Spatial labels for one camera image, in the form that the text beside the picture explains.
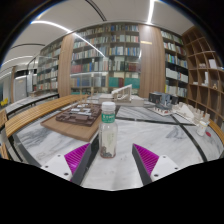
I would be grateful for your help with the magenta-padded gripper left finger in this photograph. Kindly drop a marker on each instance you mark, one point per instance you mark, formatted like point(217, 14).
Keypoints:
point(77, 156)

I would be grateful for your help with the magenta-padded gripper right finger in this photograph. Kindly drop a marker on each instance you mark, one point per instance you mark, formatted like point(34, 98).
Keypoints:
point(146, 157)

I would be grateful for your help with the clear bottle with green label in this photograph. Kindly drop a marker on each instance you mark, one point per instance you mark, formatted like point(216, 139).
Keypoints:
point(108, 133)

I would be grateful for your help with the brown model on wooden board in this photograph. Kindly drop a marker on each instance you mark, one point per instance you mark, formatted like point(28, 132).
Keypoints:
point(75, 118)

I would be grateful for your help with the curved wooden slatted bench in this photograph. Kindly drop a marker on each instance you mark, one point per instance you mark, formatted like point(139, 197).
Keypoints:
point(36, 113)

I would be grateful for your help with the dark grey building model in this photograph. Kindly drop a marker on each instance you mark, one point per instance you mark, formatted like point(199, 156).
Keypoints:
point(163, 99)

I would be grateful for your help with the large white city model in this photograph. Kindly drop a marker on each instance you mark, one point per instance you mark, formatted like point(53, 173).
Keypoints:
point(188, 112)

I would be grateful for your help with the flat round red coaster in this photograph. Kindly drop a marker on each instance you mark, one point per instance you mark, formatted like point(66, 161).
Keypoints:
point(208, 134)

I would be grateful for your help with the white stepped architectural model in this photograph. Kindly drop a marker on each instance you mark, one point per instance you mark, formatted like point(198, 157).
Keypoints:
point(121, 95)

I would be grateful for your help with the long grey marble table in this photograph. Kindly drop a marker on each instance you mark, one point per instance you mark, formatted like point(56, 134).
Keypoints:
point(31, 100)

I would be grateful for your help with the yellow chair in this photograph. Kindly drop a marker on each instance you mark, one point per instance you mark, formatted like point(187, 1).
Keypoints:
point(4, 102)

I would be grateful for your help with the wooden cubby shelf unit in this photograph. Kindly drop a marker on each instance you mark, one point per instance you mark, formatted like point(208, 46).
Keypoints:
point(205, 80)

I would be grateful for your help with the ceiling light strips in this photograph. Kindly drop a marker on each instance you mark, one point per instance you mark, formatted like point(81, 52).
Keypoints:
point(50, 25)

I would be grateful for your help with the wall bookshelf full of books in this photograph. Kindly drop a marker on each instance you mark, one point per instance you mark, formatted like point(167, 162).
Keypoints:
point(110, 56)

